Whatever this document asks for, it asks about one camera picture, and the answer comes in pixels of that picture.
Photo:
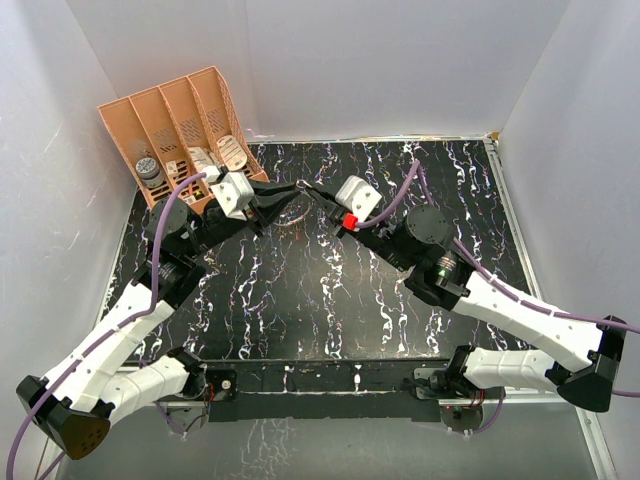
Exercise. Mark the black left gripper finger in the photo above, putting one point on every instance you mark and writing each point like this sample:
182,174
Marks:
268,208
273,189

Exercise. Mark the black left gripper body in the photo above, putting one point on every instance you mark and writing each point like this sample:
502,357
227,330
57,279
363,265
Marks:
232,225

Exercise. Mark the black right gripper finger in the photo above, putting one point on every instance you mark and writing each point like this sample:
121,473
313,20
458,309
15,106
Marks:
322,195
334,213

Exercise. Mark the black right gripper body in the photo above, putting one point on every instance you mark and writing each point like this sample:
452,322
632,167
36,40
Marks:
379,239

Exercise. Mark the large silver keyring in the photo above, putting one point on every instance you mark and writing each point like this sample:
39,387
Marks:
295,212

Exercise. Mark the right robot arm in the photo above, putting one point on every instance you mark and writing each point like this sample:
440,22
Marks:
576,358

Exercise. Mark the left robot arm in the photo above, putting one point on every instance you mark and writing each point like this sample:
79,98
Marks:
77,402

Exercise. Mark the round wooden label disc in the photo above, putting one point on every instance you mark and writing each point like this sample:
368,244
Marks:
232,154

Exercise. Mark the small white box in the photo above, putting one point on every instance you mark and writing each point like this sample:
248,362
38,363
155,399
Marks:
201,158

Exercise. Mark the grey round tin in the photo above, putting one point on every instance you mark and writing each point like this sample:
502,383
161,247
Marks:
149,172

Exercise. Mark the orange file organizer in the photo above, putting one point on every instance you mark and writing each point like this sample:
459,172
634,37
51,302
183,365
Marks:
165,120

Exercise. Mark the black base bar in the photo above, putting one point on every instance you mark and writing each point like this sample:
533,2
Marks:
319,389

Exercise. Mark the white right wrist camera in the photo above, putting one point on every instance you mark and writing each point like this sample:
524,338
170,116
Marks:
358,197

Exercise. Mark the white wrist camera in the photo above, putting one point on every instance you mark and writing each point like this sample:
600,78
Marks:
358,197
232,190

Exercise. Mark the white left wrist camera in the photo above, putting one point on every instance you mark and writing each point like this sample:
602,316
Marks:
232,190

